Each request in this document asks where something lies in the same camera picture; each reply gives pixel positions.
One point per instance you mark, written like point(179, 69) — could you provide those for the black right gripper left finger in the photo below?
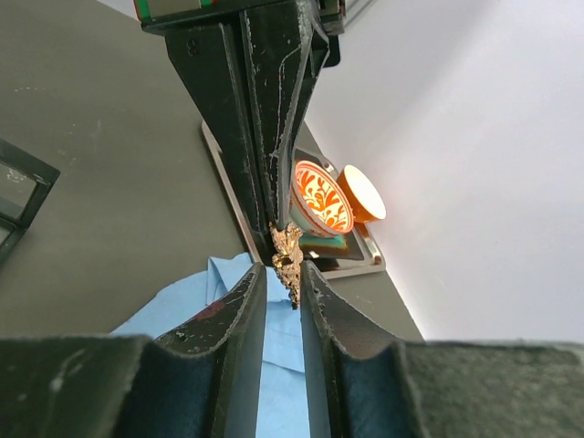
point(200, 379)

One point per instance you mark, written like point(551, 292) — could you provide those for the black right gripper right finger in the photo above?
point(363, 381)

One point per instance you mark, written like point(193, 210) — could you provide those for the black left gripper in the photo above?
point(285, 50)

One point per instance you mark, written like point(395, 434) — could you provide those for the light blue button shirt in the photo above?
point(283, 406)

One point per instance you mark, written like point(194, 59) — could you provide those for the blue gold leaf brooch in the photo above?
point(287, 259)

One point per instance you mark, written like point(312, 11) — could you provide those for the silver metal tray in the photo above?
point(356, 253)

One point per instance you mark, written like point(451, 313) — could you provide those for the white bowl orange base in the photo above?
point(364, 199)

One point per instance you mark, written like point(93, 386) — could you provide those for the small black square tray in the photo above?
point(26, 182)

